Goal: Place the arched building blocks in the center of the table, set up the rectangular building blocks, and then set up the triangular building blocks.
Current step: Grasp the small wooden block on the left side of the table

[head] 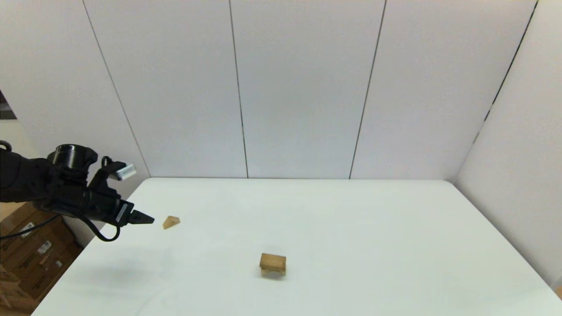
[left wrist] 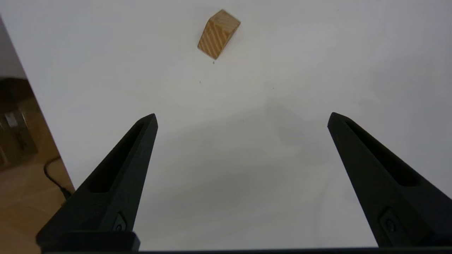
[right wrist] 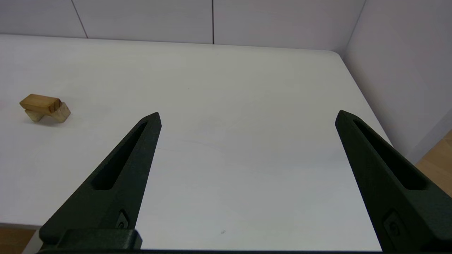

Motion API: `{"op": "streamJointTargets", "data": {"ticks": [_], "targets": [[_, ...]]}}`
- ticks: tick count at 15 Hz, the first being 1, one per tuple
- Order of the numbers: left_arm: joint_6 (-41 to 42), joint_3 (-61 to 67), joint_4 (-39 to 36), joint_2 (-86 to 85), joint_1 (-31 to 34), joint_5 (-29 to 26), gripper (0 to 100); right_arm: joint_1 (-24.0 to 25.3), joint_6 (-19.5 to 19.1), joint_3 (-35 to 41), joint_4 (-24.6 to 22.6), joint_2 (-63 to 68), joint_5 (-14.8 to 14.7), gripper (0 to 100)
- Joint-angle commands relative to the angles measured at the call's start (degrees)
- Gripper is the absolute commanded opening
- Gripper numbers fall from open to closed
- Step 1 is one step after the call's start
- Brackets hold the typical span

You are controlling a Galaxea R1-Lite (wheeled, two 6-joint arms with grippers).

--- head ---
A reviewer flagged small flat cardboard stack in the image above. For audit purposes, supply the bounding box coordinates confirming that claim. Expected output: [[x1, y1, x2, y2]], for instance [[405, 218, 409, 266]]
[[0, 263, 29, 314]]

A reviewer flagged labelled brown cardboard box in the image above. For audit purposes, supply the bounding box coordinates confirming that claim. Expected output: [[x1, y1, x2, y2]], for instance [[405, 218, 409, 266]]
[[0, 215, 73, 278], [13, 239, 85, 303], [0, 203, 60, 253]]

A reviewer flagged rectangular wooden building block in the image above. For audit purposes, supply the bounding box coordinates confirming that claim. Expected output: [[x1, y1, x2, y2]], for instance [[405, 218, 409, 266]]
[[259, 253, 287, 271]]

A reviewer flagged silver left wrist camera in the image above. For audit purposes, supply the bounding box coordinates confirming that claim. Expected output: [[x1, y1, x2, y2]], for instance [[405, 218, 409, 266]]
[[109, 163, 137, 181]]

